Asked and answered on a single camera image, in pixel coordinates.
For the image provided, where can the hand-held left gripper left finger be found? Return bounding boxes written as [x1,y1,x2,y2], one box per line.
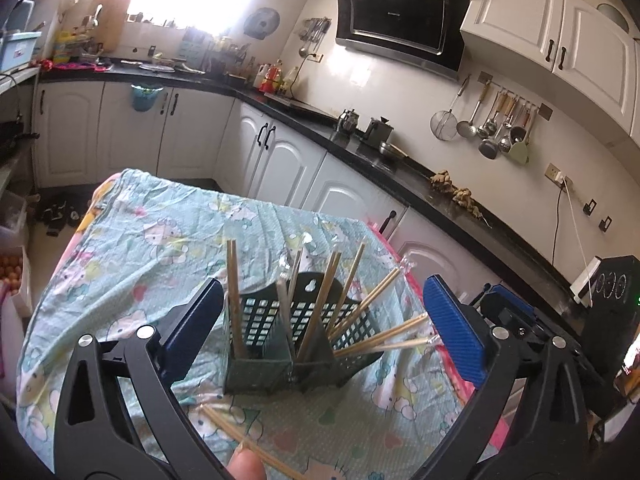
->
[52,277,236,480]

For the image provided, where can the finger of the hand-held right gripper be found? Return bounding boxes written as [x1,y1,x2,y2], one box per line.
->
[469,282,538,331]

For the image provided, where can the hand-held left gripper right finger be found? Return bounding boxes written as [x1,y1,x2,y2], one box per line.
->
[422,274,603,480]

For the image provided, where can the bunch of bamboo chopsticks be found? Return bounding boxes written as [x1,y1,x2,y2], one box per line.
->
[226,239,443,361]

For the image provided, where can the green plastic utensil basket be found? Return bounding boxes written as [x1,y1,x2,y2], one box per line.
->
[223,271,383,397]

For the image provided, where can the bamboo chopstick pair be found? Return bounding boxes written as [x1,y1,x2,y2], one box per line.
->
[200,402,306,480]

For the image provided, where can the hanging steel utensils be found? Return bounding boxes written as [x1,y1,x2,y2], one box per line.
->
[300,17,332,58]

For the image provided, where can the person's left hand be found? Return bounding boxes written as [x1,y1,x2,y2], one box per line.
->
[222,449,267,480]

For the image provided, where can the white charger box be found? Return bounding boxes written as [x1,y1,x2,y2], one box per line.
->
[571,256,603,306]

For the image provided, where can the cartoon cat printed tablecloth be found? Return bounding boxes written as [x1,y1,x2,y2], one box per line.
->
[15,167,473,480]

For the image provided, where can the green spatula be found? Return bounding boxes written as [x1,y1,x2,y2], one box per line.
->
[510,110,531,165]

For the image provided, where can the large steel ladle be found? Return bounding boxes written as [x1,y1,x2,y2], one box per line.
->
[478,91,511,160]

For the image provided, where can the dark shoes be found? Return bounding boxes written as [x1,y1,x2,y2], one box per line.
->
[37,192,91,236]

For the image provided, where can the steel mesh strainer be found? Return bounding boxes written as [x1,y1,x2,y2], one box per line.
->
[431,76,472,140]

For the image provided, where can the white box of eggs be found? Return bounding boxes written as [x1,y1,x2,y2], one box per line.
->
[0,245,33,318]

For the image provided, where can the steel square kettle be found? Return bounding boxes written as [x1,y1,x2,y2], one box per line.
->
[364,116,395,147]

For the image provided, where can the blue hanging bin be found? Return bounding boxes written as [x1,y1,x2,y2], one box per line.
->
[130,82,163,112]

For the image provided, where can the gas cooktop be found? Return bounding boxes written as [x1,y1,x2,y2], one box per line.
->
[262,92,341,121]

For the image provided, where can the black stove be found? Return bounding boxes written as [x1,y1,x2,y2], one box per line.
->
[0,120,41,158]

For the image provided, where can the white upper kitchen cabinet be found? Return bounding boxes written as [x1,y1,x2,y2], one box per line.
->
[460,0,640,138]

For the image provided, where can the black range hood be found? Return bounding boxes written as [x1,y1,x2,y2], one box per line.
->
[332,0,472,81]

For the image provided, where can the wooden cutting board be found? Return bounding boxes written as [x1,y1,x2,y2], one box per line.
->
[92,0,132,53]

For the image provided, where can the blue plastic crate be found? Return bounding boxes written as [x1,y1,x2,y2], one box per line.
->
[0,30,43,73]

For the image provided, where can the black power cable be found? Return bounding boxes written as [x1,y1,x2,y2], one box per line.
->
[551,187,567,267]

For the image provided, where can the white power cable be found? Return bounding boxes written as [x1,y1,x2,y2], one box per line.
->
[562,182,595,281]

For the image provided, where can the beige wall socket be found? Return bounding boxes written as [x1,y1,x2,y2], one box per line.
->
[545,162,573,188]

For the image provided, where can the wall exhaust fan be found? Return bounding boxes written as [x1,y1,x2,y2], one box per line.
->
[243,7,280,41]

